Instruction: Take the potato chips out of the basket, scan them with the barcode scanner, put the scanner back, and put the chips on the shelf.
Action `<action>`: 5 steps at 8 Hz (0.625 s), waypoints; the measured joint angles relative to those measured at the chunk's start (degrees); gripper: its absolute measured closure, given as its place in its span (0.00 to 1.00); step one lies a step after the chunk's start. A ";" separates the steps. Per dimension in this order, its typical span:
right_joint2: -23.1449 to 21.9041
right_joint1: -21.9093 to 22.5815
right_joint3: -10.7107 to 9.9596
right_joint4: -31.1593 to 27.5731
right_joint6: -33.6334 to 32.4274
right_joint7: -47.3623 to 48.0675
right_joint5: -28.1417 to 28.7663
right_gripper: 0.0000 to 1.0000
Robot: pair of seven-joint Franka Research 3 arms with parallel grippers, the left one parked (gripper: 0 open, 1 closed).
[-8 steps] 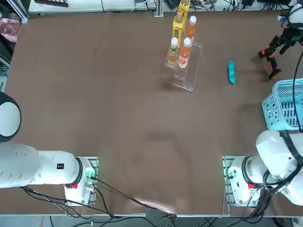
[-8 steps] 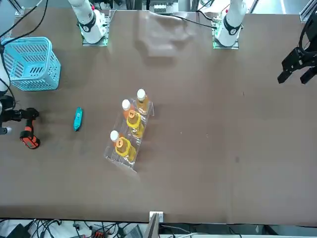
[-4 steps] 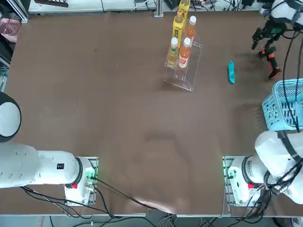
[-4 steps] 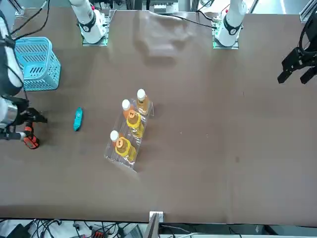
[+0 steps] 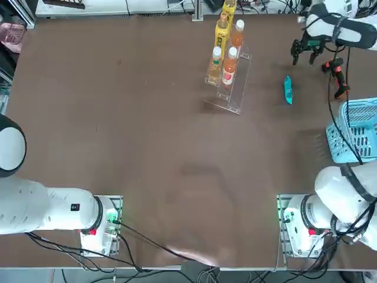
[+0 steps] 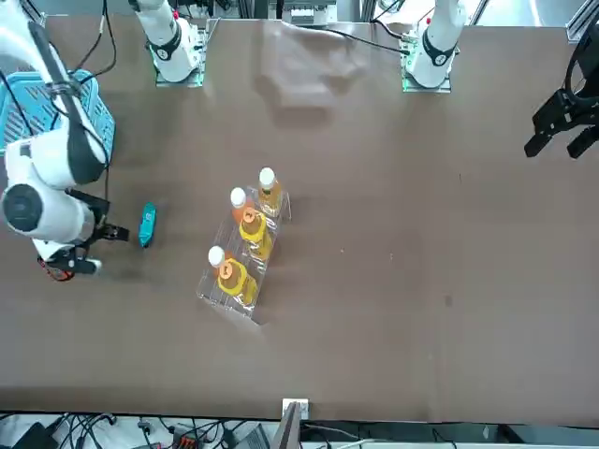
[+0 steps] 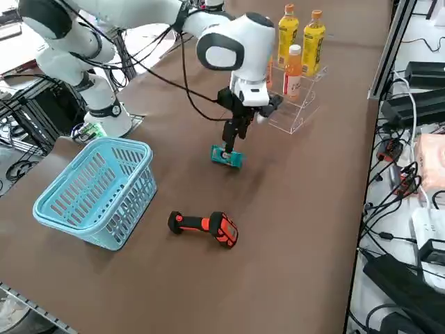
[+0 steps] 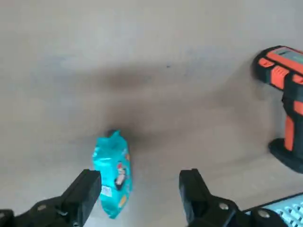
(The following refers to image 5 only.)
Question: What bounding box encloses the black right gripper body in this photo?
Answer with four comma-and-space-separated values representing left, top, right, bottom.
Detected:
299, 28, 326, 51

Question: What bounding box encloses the orange black barcode scanner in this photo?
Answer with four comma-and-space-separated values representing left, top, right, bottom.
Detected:
321, 57, 352, 101

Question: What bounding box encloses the teal potato chips packet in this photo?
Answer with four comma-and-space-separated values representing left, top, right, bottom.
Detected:
283, 75, 294, 105

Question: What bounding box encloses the clear acrylic stepped shelf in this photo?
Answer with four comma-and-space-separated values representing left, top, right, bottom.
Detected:
203, 22, 253, 116

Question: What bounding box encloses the light blue plastic basket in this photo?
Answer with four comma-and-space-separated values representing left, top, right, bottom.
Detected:
325, 97, 377, 164

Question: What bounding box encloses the pink plastic basket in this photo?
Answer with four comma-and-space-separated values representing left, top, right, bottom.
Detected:
0, 22, 29, 54

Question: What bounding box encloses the orange juice bottle white cap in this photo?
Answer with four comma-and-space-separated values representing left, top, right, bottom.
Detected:
221, 47, 239, 94
230, 19, 246, 50

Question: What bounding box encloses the yellow drink bottle orange cap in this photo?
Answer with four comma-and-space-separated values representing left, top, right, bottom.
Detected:
214, 12, 231, 50
221, 0, 237, 23

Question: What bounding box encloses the amber tea bottle white cap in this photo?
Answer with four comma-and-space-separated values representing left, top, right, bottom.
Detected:
207, 46, 223, 85

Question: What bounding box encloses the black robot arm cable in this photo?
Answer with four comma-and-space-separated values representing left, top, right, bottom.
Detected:
327, 44, 365, 166

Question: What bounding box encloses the aluminium profile post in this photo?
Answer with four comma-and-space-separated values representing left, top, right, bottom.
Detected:
192, 0, 204, 22

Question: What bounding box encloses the aluminium profile frame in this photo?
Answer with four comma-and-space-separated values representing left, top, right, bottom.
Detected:
8, 0, 38, 29

